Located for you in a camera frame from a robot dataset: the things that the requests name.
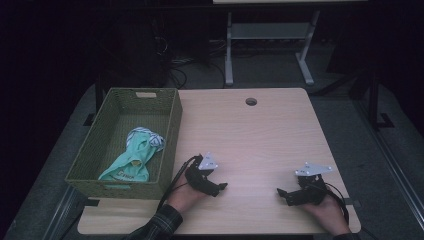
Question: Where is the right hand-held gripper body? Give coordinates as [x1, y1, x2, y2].
[289, 161, 334, 206]

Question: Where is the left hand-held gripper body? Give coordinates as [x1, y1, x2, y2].
[184, 152, 221, 197]

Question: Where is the mint green striped pet shirt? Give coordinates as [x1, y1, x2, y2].
[98, 126, 167, 184]

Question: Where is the green woven basket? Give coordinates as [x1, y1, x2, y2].
[64, 87, 184, 200]

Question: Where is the person's left hand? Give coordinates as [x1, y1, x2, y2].
[165, 172, 208, 214]

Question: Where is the person's right hand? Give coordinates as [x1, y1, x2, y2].
[300, 194, 352, 236]

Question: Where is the dark metal stand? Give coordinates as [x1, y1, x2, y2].
[346, 64, 396, 132]

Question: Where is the grey metal stand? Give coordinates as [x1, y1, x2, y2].
[224, 9, 322, 88]

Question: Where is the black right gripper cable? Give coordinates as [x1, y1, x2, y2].
[323, 181, 381, 240]

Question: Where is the bundle of floor cables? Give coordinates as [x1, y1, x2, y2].
[151, 34, 228, 90]

